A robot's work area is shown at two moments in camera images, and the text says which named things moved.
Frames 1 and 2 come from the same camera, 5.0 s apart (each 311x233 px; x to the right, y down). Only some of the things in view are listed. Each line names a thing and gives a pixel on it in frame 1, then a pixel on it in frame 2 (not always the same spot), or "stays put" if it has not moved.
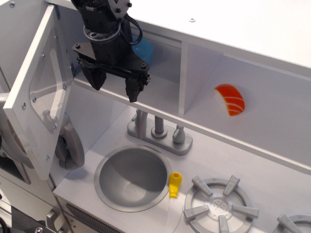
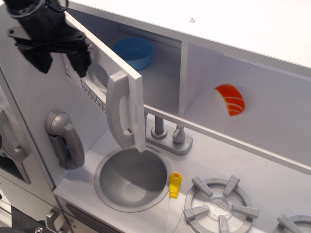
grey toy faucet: (180, 142) stays put
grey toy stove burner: (208, 200) stays put
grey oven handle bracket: (50, 218) stays put
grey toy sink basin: (133, 178) stays put
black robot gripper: (113, 55) → (49, 30)
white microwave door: (40, 90) → (125, 93)
